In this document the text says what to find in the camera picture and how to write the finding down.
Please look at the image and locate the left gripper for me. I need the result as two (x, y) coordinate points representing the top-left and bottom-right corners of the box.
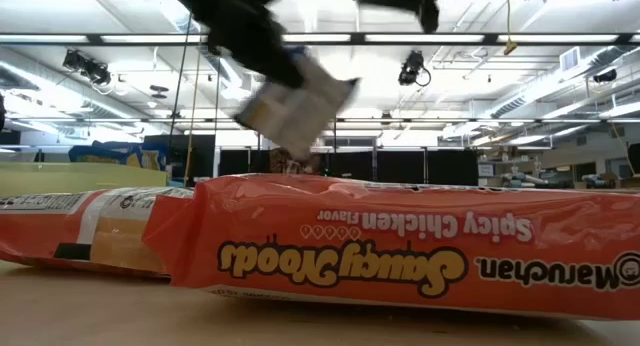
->
(162, 0), (307, 90)

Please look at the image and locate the blue white ramen pack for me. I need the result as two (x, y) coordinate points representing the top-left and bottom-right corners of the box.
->
(233, 48), (361, 161)

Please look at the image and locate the orange spicy chicken noodle pack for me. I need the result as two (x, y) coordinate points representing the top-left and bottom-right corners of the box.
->
(142, 173), (640, 321)

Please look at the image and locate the orange mandala tapestry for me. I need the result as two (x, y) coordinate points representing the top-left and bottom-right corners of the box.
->
(269, 147), (321, 176)

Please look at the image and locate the black ceiling spotlight cluster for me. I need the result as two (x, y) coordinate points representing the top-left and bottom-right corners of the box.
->
(62, 49), (112, 86)

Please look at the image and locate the yellow translucent bin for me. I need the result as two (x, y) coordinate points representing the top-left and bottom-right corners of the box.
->
(0, 160), (169, 197)

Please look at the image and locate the black overhead camera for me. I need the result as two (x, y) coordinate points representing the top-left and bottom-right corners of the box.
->
(398, 49), (432, 87)

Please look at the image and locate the black overhead frame beam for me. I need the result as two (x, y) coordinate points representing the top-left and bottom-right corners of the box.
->
(0, 32), (640, 47)

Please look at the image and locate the black hanging cable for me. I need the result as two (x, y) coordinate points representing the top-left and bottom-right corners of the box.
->
(167, 13), (194, 177)

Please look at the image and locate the yellow hanging cord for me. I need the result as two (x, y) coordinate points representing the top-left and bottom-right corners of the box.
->
(503, 0), (519, 56)

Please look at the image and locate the silver ventilation duct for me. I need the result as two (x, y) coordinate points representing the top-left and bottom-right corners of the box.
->
(489, 45), (640, 120)

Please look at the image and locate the black partition wall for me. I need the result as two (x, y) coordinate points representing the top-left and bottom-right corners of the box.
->
(214, 148), (479, 187)

